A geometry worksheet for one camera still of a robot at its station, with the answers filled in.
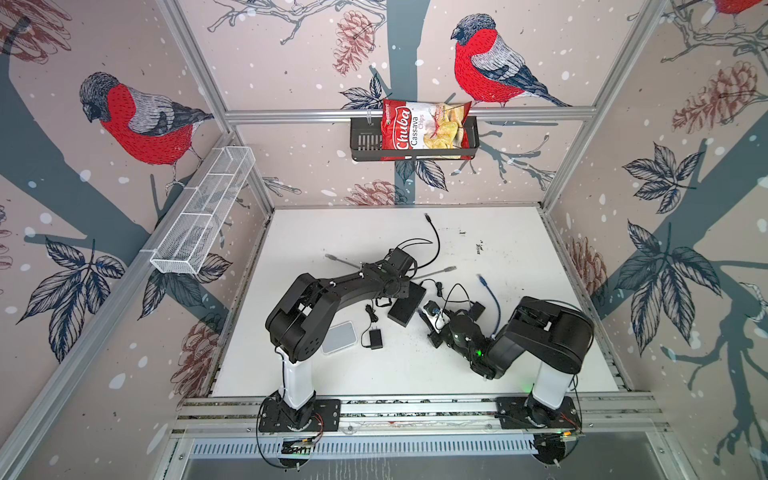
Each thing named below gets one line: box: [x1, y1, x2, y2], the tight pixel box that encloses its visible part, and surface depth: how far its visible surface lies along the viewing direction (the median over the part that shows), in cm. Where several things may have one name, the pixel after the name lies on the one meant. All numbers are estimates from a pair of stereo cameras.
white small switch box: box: [321, 320, 358, 355], surface depth 87 cm
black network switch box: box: [387, 281, 427, 328], surface depth 91 cm
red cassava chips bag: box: [380, 99, 472, 161], surface depth 90 cm
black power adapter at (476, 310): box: [469, 301, 486, 322], surface depth 92 cm
